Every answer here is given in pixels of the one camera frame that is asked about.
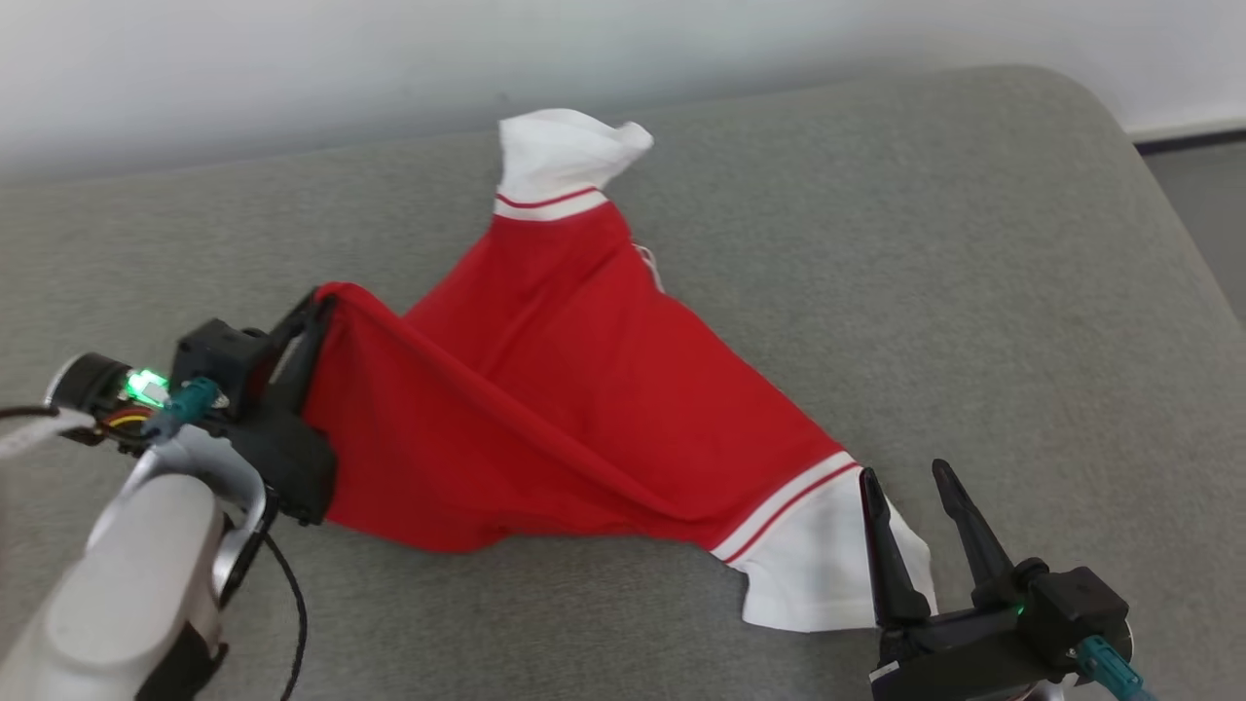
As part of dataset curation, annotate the teal left cable connector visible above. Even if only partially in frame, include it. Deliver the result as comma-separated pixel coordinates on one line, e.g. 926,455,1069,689
144,378,221,441

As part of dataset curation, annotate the red white lettered jersey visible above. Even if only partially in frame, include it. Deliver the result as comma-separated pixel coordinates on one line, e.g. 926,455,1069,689
302,108,937,633

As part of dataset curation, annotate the teal cable connector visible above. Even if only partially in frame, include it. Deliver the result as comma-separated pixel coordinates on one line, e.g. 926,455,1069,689
1077,636,1148,701
144,378,221,441

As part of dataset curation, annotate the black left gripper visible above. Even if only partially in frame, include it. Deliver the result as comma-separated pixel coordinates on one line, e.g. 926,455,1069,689
230,289,340,528

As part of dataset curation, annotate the grey fabric panel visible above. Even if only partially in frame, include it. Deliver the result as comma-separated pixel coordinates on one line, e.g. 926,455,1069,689
0,64,1246,701

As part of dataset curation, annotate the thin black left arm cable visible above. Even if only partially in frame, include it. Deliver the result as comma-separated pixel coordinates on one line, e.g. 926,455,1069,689
261,531,310,701

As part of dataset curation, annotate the teal right cable connector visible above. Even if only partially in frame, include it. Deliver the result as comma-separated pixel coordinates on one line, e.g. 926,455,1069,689
1077,636,1148,701

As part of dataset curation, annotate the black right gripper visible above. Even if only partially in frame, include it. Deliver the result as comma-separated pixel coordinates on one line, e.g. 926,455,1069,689
859,460,1081,701

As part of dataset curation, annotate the white braided cable sleeve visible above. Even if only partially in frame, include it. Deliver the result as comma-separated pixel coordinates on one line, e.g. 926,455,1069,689
0,406,95,461

